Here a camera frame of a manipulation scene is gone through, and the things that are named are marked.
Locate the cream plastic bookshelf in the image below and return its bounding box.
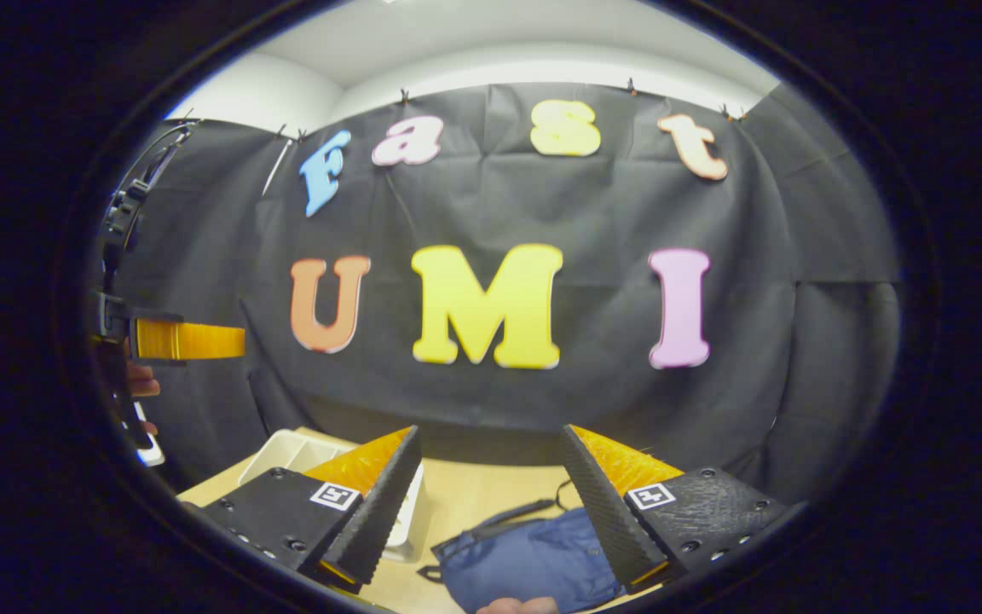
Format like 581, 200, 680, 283
238, 428, 425, 564

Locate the blue schoolbag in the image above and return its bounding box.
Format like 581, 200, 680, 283
417, 480, 628, 614

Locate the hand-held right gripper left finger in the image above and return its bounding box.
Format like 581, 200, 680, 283
197, 424, 424, 596

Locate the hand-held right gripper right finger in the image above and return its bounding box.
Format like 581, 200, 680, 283
558, 423, 792, 596

